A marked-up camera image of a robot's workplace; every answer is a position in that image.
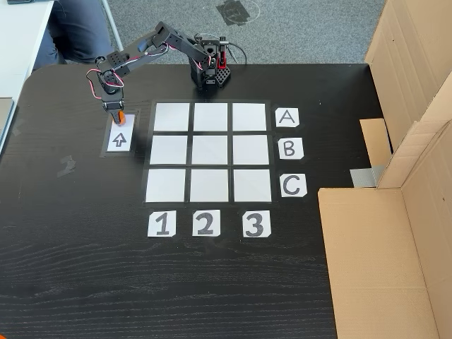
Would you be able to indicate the round orange token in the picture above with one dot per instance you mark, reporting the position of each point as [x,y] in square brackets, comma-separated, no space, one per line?
[123,119]

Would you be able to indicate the white paper grid black tape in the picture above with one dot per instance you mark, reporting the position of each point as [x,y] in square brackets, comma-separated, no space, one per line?
[208,150]

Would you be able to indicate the white arrow paper sheet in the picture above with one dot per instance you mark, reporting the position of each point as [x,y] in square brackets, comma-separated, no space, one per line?
[129,127]

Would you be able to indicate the pale metal leg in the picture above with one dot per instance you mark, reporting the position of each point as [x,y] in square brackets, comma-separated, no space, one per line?
[114,33]

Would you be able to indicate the person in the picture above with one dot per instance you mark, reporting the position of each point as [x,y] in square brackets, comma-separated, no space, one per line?
[77,31]

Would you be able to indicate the clear tape scraps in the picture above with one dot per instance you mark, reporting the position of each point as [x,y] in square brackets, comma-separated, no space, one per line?
[67,166]

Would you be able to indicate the white table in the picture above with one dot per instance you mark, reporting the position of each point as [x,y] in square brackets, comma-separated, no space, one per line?
[21,42]

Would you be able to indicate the red and black clamp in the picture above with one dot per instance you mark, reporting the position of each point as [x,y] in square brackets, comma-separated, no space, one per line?
[222,60]

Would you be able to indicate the paper label number 1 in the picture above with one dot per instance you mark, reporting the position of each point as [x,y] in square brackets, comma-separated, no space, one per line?
[161,225]

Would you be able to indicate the paper label number 2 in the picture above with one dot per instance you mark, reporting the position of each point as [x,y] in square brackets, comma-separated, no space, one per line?
[206,223]

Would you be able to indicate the paper label letter A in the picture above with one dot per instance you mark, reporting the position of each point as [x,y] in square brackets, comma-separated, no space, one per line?
[286,118]

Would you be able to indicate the paper label number 3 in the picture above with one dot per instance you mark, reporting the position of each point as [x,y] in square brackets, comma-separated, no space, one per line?
[256,224]

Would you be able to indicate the paper label letter B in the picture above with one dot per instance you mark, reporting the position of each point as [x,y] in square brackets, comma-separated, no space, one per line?
[290,149]

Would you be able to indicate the paper label letter C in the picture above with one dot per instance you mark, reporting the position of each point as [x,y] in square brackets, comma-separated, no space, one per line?
[293,185]

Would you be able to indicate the grey tape strip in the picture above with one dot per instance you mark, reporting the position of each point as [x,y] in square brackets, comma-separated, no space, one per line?
[363,176]

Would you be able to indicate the brown cardboard screen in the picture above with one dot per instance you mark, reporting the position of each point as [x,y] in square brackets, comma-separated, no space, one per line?
[370,265]
[406,53]

